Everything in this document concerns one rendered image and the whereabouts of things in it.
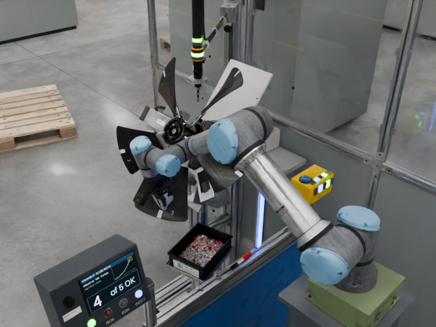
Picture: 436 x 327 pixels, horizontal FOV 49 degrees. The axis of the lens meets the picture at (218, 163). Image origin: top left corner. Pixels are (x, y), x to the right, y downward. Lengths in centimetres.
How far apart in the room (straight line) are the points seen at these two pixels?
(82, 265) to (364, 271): 78
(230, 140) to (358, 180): 122
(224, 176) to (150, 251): 150
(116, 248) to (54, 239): 207
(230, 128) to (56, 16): 642
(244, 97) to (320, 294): 101
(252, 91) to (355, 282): 103
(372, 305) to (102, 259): 76
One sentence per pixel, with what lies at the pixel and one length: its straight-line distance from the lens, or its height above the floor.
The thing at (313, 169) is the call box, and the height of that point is 107.
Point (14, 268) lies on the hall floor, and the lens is 330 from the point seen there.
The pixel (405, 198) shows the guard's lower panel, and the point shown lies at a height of 87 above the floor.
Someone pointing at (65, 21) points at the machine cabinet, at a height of 15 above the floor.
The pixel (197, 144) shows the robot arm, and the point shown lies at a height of 133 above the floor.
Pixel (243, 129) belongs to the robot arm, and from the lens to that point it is 131.
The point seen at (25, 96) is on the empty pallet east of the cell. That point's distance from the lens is 521.
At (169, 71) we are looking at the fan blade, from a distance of 213.
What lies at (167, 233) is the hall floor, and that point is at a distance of 332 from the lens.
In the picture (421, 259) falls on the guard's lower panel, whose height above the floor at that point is 61.
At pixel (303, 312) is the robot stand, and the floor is 100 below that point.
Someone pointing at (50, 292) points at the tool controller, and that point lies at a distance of 128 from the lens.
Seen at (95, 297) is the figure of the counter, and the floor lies 118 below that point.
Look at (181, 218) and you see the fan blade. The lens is 194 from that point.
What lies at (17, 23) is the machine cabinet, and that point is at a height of 24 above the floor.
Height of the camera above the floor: 215
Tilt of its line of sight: 32 degrees down
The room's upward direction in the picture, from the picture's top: straight up
